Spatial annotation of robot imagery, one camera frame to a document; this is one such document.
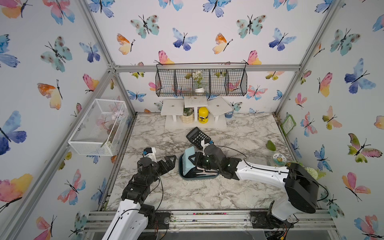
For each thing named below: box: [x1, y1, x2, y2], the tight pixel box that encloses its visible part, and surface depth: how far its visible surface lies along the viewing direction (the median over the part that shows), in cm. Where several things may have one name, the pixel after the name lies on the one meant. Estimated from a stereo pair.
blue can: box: [224, 111, 233, 119], surface depth 120 cm
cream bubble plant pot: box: [181, 107, 194, 124], surface depth 111 cm
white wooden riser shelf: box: [160, 96, 234, 130], surface depth 110 cm
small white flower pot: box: [192, 70, 207, 93], surface depth 95 cm
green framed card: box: [280, 114, 297, 135], surface depth 111 cm
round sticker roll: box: [272, 153, 287, 167], surface depth 88 cm
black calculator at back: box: [186, 126, 212, 150], surface depth 106 cm
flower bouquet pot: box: [297, 161, 326, 180], surface depth 75 cm
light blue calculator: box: [182, 146, 196, 176], surface depth 80 cm
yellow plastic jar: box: [198, 107, 209, 124], surface depth 109 cm
